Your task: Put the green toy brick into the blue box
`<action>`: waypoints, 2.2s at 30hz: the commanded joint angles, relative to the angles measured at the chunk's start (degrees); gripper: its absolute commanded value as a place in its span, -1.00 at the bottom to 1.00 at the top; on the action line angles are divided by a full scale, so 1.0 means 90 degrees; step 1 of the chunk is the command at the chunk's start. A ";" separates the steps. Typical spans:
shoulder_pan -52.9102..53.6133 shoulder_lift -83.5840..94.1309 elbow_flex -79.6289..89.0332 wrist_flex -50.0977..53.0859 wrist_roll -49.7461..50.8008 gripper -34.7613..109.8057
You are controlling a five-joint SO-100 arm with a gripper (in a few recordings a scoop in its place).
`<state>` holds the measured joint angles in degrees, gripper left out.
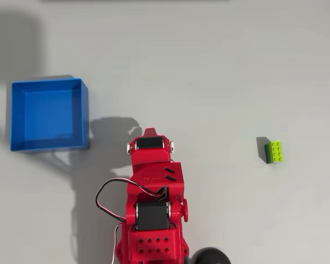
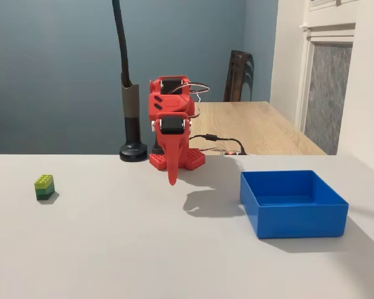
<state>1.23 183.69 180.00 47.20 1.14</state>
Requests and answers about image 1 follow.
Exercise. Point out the red robot arm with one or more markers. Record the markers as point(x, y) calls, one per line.
point(154, 178)

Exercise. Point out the green lego brick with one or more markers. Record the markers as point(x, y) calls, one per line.
point(276, 151)

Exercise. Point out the blue plastic bin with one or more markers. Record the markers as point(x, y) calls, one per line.
point(48, 115)

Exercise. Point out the black round knob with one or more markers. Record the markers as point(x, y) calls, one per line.
point(211, 257)

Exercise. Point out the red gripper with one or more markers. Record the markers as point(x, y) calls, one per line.
point(148, 155)

